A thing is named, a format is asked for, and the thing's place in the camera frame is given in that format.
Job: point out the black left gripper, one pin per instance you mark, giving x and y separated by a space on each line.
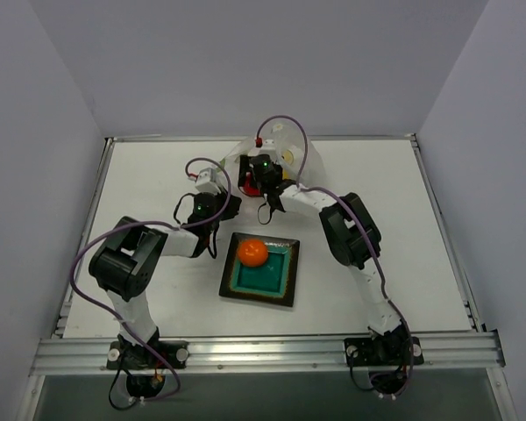
230 206

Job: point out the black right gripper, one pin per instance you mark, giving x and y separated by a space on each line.
245 167

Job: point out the red fake apple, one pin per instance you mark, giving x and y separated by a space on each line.
248 187

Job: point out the translucent plastic bag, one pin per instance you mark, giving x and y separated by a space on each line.
284 142

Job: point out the orange fake fruit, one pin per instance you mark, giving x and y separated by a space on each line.
252 253

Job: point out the yellow fake pear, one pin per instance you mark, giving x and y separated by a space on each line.
290 163

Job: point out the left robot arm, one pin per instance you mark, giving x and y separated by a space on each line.
124 264

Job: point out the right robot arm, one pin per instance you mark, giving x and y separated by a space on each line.
352 236

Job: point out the square teal black plate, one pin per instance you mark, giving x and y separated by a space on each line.
273 282

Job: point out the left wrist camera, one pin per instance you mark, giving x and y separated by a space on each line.
207 182

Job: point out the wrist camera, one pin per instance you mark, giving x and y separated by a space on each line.
268 146
207 182

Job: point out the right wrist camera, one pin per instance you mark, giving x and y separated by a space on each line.
268 146

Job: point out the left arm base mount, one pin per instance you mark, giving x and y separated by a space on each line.
136 357

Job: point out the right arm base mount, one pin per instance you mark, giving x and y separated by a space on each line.
383 351

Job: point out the aluminium front rail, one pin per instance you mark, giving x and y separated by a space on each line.
245 355

